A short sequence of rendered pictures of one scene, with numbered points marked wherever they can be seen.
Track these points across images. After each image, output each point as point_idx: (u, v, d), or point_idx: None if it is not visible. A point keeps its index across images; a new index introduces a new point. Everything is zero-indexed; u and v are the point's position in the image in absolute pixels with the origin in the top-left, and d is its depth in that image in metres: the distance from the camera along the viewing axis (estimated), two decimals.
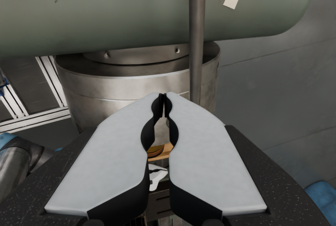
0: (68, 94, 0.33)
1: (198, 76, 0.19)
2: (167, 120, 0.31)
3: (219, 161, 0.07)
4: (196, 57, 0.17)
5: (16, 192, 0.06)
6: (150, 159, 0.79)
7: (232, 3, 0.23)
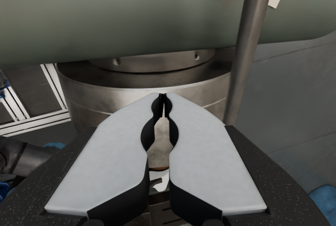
0: (71, 106, 0.29)
1: (241, 95, 0.15)
2: None
3: (219, 161, 0.07)
4: (242, 72, 0.13)
5: (16, 192, 0.06)
6: None
7: (274, 1, 0.19)
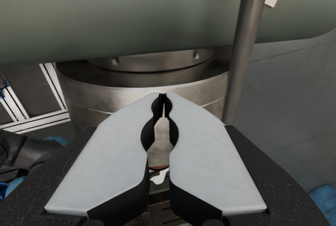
0: (70, 105, 0.29)
1: (239, 93, 0.15)
2: None
3: (219, 161, 0.07)
4: (240, 71, 0.13)
5: (16, 192, 0.06)
6: None
7: (272, 0, 0.19)
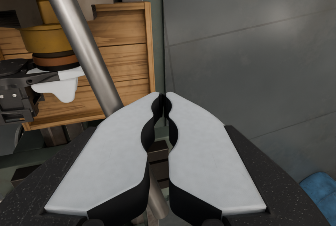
0: None
1: (83, 42, 0.10)
2: None
3: (219, 161, 0.07)
4: (107, 80, 0.11)
5: (16, 192, 0.06)
6: (101, 116, 0.58)
7: None
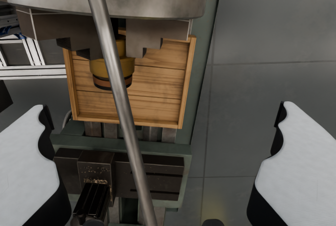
0: None
1: (124, 115, 0.17)
2: None
3: (323, 195, 0.06)
4: (133, 137, 0.17)
5: None
6: (133, 122, 0.67)
7: None
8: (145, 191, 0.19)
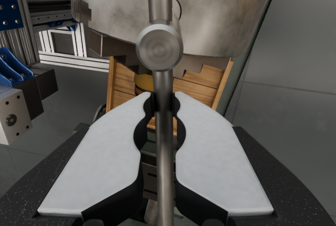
0: None
1: (165, 204, 0.14)
2: (178, 17, 0.23)
3: (226, 162, 0.07)
4: None
5: (7, 196, 0.06)
6: None
7: None
8: None
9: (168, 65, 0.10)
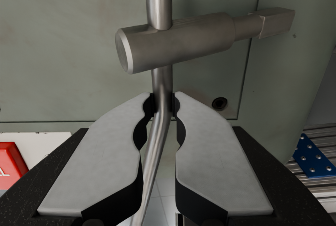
0: None
1: None
2: None
3: (226, 162, 0.07)
4: None
5: (7, 196, 0.06)
6: None
7: None
8: None
9: (141, 71, 0.10)
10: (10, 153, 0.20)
